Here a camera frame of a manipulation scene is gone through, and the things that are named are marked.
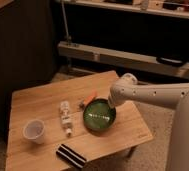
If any green ceramic bowl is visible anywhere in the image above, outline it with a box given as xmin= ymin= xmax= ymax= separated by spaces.
xmin=83 ymin=98 xmax=116 ymax=132

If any dark wooden cabinet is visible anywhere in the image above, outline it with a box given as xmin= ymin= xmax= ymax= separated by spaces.
xmin=0 ymin=0 xmax=56 ymax=138

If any upper shelf board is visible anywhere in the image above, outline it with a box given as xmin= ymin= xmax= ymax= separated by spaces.
xmin=54 ymin=0 xmax=189 ymax=22

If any wooden lower shelf beam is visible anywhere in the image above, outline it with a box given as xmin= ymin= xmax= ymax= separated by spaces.
xmin=57 ymin=41 xmax=189 ymax=79

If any black white striped cloth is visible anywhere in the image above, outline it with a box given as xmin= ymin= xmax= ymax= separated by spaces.
xmin=56 ymin=144 xmax=87 ymax=169

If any white plastic cup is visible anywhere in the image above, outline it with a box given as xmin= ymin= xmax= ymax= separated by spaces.
xmin=23 ymin=119 xmax=45 ymax=144

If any metal vertical pole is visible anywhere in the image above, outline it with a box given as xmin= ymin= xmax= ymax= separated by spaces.
xmin=61 ymin=0 xmax=72 ymax=45

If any black handle on shelf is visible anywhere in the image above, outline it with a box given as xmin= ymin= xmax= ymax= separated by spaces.
xmin=156 ymin=57 xmax=187 ymax=67

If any white plastic bottle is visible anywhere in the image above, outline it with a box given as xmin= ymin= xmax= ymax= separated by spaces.
xmin=60 ymin=101 xmax=72 ymax=137

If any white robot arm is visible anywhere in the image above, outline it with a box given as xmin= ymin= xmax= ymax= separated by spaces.
xmin=108 ymin=73 xmax=189 ymax=171

